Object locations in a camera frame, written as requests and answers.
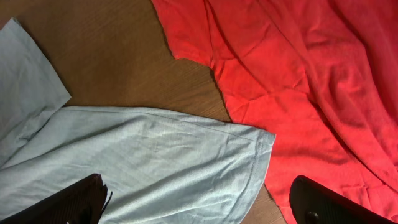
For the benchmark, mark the light blue t-shirt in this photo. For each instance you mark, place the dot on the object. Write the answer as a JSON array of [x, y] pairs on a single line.
[[160, 166]]

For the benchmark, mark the red t-shirt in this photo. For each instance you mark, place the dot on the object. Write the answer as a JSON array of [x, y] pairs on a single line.
[[320, 75]]

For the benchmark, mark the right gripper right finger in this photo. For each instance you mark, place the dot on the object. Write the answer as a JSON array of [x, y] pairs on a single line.
[[313, 203]]

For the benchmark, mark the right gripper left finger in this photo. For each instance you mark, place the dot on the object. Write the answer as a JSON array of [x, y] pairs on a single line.
[[82, 202]]

